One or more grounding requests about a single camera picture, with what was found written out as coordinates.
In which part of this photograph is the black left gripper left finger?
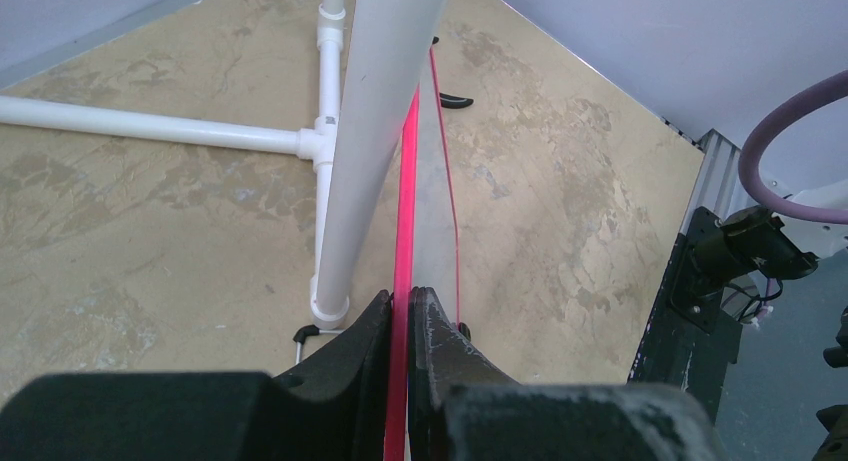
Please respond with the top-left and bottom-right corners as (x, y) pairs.
(1, 291), (391, 460)

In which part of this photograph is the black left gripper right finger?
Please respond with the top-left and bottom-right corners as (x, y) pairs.
(408, 287), (726, 460)

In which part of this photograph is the red framed whiteboard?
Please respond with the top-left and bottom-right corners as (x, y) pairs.
(383, 52), (465, 460)

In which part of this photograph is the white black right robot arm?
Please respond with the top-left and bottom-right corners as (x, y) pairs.
(716, 206), (847, 460)

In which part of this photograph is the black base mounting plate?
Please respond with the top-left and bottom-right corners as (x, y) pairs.
(627, 207), (742, 422)

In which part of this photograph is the white PVC pipe frame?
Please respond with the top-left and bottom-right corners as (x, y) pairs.
(0, 0), (453, 332)

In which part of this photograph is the aluminium extrusion frame rail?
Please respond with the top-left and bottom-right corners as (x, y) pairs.
(664, 119), (741, 234)

